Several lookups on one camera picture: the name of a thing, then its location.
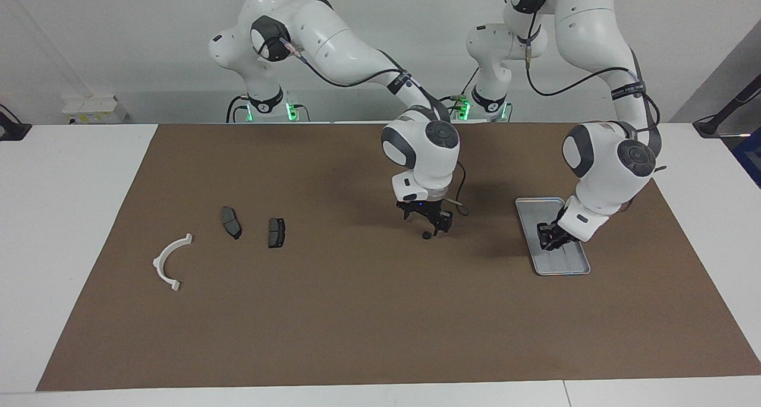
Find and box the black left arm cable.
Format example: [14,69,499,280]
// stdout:
[505,0,666,176]

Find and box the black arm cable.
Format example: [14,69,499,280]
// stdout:
[279,36,471,216]
[505,0,666,176]

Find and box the blue object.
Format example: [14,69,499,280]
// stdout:
[731,128,761,188]

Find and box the black angled stand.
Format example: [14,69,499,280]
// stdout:
[693,74,761,138]

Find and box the white power strip box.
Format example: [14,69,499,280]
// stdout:
[61,95,128,124]

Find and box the brown table mat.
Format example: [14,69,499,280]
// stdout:
[36,122,761,392]

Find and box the slanted dark grey brake pad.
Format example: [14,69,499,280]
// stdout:
[221,206,243,240]

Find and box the black clamp stand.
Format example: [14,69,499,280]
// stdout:
[0,104,32,141]

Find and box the black base cable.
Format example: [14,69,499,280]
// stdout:
[424,68,479,121]
[226,94,250,123]

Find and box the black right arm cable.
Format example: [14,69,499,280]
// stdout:
[279,36,471,216]

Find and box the white curved plastic bracket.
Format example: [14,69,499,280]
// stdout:
[152,233,194,292]

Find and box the silver metal tray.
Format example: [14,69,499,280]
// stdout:
[514,197,592,276]

